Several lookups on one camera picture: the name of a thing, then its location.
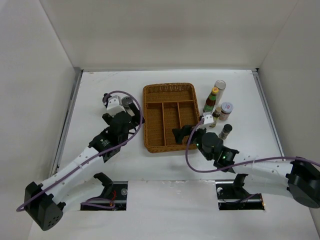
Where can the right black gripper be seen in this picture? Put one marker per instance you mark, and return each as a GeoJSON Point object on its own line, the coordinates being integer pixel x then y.
{"type": "Point", "coordinates": [179, 133]}

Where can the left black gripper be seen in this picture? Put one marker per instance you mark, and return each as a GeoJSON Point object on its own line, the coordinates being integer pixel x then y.
{"type": "Point", "coordinates": [136, 113]}

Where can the small gold-cap yellow bottle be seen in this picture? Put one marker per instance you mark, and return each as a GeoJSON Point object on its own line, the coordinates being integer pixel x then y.
{"type": "Point", "coordinates": [216, 115]}

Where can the white-lid red-label jar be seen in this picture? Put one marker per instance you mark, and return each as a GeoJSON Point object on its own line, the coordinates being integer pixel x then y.
{"type": "Point", "coordinates": [226, 110]}

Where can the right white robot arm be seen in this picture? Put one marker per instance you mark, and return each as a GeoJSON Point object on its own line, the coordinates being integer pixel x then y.
{"type": "Point", "coordinates": [294, 177]}

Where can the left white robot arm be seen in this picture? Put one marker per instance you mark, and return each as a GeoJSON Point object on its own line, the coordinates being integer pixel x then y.
{"type": "Point", "coordinates": [46, 202]}

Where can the chrome-top glass shaker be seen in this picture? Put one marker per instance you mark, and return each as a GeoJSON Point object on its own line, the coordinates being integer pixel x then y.
{"type": "Point", "coordinates": [125, 101]}

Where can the black-stopper glass bottle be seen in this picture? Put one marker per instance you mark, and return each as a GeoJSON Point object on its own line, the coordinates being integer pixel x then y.
{"type": "Point", "coordinates": [105, 99]}

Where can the yellow-cap brown sauce bottle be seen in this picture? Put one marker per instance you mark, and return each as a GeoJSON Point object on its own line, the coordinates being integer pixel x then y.
{"type": "Point", "coordinates": [211, 100]}

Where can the brown wicker divided basket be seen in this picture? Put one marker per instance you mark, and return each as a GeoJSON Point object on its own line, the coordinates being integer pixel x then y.
{"type": "Point", "coordinates": [168, 106]}

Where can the small dark-lid pepper shaker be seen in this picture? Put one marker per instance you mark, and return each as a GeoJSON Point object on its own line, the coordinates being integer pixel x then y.
{"type": "Point", "coordinates": [227, 128]}

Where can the tall silver-lid bead jar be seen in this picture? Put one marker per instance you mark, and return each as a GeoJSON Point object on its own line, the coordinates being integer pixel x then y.
{"type": "Point", "coordinates": [221, 85]}

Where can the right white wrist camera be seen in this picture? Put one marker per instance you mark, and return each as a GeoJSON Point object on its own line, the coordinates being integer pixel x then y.
{"type": "Point", "coordinates": [208, 119]}

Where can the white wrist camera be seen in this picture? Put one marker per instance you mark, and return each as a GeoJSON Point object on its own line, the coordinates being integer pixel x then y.
{"type": "Point", "coordinates": [113, 103]}
{"type": "Point", "coordinates": [208, 119]}

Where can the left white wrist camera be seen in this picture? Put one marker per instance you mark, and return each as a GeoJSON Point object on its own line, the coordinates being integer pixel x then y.
{"type": "Point", "coordinates": [113, 103]}

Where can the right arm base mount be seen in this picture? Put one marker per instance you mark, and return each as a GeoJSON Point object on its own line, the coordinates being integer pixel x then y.
{"type": "Point", "coordinates": [232, 196]}

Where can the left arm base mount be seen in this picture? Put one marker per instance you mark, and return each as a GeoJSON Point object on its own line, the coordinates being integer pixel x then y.
{"type": "Point", "coordinates": [112, 198]}

